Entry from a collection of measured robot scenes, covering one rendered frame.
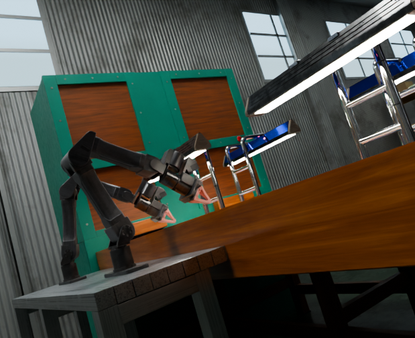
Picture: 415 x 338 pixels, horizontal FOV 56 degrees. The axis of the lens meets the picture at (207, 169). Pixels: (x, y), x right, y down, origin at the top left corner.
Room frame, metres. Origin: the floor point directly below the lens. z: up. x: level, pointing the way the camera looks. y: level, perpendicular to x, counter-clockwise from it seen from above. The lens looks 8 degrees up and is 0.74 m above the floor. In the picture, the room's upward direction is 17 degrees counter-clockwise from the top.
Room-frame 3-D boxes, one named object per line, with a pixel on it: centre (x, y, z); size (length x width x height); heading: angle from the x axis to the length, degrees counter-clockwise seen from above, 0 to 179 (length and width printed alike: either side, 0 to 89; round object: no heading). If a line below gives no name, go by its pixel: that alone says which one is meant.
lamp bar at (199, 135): (1.85, 0.16, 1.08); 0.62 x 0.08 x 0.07; 34
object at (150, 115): (2.64, 0.32, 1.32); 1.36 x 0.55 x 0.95; 124
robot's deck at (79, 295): (1.58, 0.31, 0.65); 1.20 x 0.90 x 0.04; 37
